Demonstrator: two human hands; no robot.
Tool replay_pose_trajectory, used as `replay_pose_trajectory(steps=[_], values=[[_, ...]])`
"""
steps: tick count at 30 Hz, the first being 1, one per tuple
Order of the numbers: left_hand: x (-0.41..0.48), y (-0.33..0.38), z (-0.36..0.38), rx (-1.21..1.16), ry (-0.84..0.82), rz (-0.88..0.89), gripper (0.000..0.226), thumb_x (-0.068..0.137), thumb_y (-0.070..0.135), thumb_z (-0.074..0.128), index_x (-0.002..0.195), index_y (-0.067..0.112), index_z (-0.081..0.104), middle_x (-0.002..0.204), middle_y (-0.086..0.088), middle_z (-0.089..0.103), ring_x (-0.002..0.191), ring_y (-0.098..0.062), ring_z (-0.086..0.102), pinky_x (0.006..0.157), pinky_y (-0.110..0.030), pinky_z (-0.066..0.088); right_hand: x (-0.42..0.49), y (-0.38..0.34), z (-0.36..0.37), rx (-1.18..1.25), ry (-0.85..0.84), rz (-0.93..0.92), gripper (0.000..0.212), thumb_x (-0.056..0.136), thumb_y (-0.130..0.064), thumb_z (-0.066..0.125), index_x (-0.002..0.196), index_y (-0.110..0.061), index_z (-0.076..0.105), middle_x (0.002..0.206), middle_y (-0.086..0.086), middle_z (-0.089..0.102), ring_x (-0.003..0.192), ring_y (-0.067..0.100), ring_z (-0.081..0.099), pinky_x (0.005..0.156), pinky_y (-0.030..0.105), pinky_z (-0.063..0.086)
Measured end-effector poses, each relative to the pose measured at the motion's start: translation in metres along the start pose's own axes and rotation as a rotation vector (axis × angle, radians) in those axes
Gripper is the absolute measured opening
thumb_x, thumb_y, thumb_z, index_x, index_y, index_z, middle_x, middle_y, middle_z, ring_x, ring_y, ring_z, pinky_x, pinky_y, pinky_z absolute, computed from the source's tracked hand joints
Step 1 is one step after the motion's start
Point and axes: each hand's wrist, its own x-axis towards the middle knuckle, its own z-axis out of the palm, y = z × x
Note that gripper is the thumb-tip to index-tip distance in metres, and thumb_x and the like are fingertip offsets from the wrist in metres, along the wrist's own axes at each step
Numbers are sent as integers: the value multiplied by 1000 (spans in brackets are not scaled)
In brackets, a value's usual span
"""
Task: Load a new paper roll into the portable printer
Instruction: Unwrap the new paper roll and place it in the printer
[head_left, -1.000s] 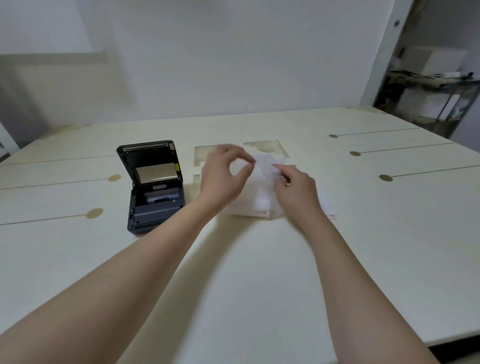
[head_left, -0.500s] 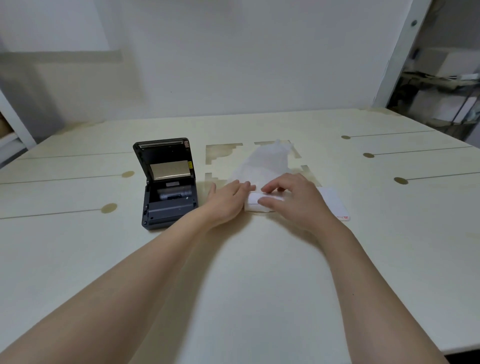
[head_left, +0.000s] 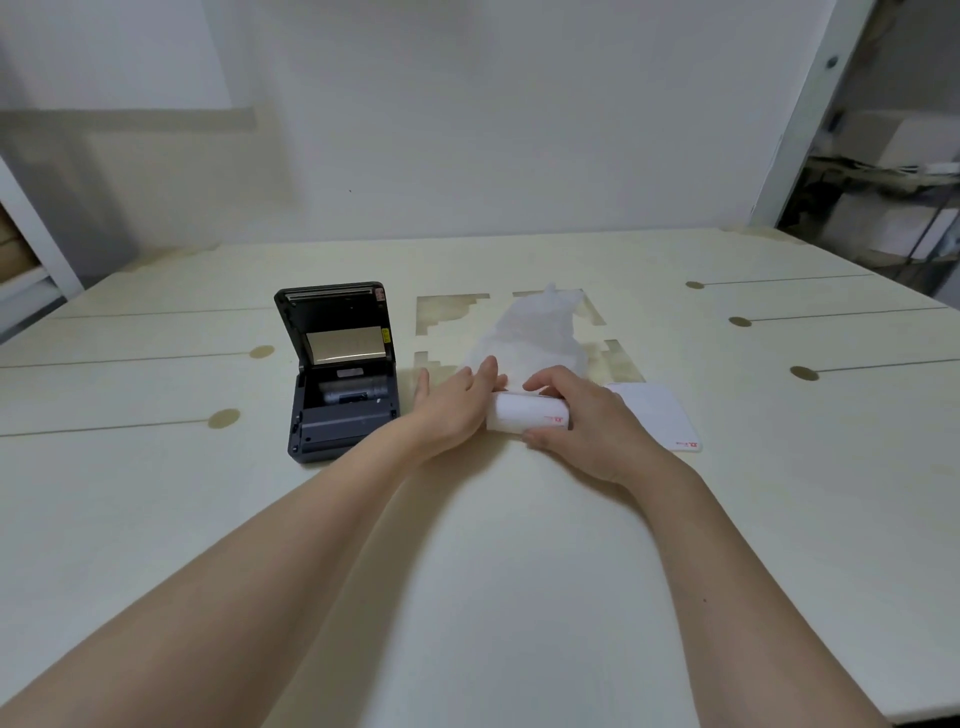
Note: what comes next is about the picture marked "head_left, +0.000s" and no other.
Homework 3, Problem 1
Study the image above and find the person's right forearm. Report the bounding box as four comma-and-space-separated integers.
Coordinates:
626, 461, 890, 728

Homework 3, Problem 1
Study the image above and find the person's left hand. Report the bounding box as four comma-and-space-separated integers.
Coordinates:
393, 355, 509, 466

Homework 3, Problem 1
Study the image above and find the white paper roll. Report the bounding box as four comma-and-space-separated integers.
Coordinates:
485, 391, 571, 435

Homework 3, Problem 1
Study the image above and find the black portable printer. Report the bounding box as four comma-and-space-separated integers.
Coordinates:
273, 281, 403, 465

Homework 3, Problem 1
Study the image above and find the white metal shelf rack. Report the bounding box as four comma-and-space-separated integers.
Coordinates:
0, 153, 85, 346

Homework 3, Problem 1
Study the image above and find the white paper sheet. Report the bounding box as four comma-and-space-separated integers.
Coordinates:
605, 382, 704, 454

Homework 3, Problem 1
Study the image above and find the translucent plastic bag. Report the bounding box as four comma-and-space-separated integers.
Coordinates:
464, 283, 590, 391

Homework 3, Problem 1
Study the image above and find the white metal post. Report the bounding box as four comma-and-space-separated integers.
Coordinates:
749, 0, 879, 230

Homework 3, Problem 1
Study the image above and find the person's left forearm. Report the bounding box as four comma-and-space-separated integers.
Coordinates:
0, 419, 433, 728

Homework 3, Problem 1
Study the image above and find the person's right hand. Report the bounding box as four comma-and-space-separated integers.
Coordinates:
522, 365, 695, 493

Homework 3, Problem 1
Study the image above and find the white box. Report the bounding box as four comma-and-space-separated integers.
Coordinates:
821, 191, 960, 260
832, 110, 960, 170

